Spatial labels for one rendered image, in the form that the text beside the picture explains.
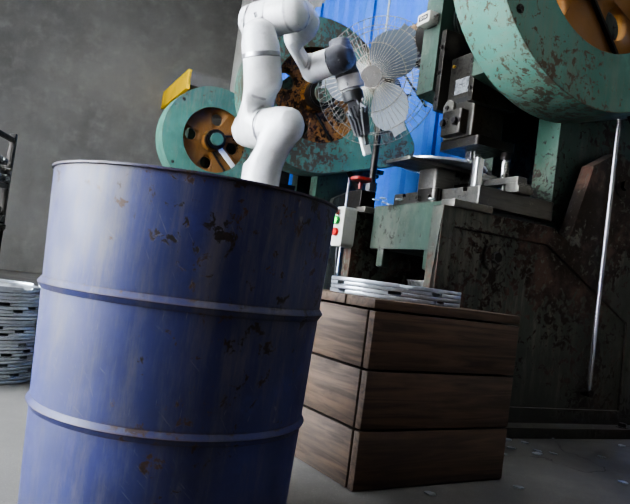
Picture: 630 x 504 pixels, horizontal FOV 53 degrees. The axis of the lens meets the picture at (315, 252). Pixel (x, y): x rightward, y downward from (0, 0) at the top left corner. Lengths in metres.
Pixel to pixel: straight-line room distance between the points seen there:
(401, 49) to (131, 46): 6.10
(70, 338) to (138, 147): 7.68
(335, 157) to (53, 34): 5.76
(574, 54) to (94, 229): 1.38
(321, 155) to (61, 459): 2.68
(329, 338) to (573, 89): 0.96
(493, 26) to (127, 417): 1.34
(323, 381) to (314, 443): 0.12
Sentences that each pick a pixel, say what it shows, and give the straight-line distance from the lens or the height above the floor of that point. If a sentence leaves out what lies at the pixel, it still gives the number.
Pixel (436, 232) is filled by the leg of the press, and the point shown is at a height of 0.54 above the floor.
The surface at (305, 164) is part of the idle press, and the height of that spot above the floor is 0.95.
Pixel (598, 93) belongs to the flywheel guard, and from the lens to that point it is 1.90.
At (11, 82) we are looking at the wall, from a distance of 8.45.
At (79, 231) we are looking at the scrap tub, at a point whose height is 0.39.
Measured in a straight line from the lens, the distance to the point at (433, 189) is 2.02.
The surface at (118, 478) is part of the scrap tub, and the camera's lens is 0.82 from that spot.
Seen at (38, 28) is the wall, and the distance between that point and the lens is 8.63.
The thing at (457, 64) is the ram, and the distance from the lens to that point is 2.25.
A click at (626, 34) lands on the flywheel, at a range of 2.14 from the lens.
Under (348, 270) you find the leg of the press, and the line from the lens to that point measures 2.15.
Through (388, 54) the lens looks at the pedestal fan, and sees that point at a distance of 2.98.
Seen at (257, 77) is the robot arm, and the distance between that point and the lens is 1.81.
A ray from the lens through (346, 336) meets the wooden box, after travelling 1.22.
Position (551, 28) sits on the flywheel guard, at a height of 1.08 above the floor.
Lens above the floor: 0.37
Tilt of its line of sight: 2 degrees up
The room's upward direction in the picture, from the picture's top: 8 degrees clockwise
